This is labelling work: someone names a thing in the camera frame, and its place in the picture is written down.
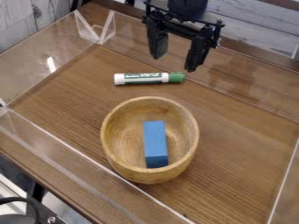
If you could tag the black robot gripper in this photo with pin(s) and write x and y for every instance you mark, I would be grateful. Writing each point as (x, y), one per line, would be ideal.
(185, 18)

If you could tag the green and white marker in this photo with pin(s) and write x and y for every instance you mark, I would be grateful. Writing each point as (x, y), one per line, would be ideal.
(149, 78)

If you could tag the brown wooden bowl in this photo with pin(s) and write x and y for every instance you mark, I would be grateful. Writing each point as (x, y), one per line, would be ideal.
(122, 136)

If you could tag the blue rectangular block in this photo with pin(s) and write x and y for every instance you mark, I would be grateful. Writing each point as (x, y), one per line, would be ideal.
(155, 144)

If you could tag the clear acrylic tray wall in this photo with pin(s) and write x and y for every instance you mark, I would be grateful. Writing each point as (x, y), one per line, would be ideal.
(58, 90)

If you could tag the black metal table frame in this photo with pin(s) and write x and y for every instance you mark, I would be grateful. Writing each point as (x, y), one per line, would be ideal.
(37, 210)

